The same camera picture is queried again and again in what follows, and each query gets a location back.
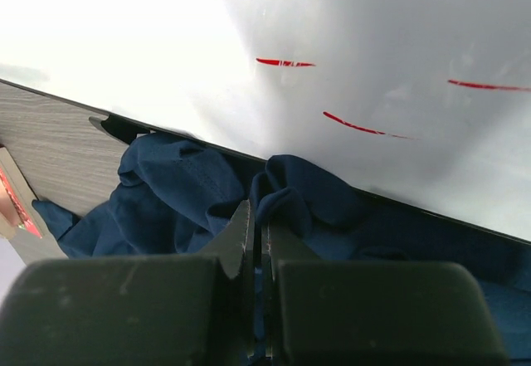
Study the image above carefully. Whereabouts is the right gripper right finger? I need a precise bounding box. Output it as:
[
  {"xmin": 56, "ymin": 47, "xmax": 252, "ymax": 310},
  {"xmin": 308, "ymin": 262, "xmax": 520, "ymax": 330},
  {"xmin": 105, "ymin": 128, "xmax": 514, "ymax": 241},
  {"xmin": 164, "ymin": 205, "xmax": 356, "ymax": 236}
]
[{"xmin": 261, "ymin": 220, "xmax": 319, "ymax": 360}]

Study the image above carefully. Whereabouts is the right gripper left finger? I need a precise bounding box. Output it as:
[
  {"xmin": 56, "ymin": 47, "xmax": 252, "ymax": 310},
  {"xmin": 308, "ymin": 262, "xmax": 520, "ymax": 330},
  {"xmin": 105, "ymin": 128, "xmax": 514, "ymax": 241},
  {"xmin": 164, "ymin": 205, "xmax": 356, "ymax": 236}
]
[{"xmin": 198, "ymin": 200, "xmax": 256, "ymax": 358}]

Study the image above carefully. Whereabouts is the dark blue t shirt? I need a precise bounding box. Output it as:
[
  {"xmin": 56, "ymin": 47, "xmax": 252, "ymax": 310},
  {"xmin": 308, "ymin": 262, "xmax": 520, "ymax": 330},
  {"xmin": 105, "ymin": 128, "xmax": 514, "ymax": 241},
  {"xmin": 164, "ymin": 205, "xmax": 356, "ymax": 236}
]
[{"xmin": 32, "ymin": 133, "xmax": 530, "ymax": 365}]

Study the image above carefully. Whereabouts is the white whiteboard with red writing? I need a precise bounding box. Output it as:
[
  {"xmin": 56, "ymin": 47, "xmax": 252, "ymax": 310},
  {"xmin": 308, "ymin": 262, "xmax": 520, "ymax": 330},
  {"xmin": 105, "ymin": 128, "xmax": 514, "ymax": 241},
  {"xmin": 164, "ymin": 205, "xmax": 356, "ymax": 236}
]
[{"xmin": 1, "ymin": 0, "xmax": 530, "ymax": 240}]

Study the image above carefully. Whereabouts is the red paperback book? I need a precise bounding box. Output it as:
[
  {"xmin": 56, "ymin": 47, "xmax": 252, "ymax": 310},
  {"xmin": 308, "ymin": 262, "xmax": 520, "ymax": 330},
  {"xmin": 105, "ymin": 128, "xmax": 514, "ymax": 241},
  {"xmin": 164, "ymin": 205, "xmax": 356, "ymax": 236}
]
[{"xmin": 1, "ymin": 145, "xmax": 48, "ymax": 240}]

